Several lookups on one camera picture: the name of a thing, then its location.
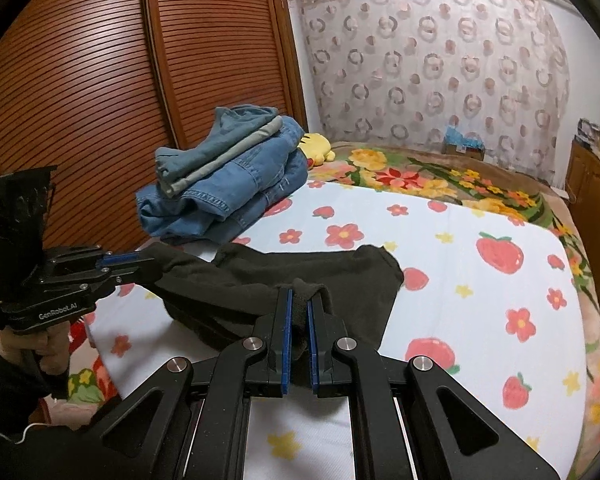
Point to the strawberry print bed sheet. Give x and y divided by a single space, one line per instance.
455 285

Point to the wooden cabinet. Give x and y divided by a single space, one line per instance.
590 180

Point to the light blue folded jeans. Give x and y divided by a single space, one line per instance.
230 135

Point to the blue denim folded jeans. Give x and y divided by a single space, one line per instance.
240 185

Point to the person's left hand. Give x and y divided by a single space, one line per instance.
47 352

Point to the person's left forearm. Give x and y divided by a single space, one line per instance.
10 405

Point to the yellow plush toy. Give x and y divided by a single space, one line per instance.
317 147

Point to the wooden louvered wardrobe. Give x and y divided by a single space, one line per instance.
105 85

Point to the grey-green folded pants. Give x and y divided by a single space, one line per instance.
220 165

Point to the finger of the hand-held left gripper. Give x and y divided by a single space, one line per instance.
125 274
122 258

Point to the floral blanket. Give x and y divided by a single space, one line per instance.
430 175

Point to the black pants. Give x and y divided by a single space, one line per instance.
240 285

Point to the small cardboard box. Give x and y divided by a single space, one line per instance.
462 151

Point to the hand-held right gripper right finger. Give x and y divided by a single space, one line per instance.
312 350

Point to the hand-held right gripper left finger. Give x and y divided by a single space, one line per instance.
288 340

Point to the circle pattern curtain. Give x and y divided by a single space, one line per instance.
430 60

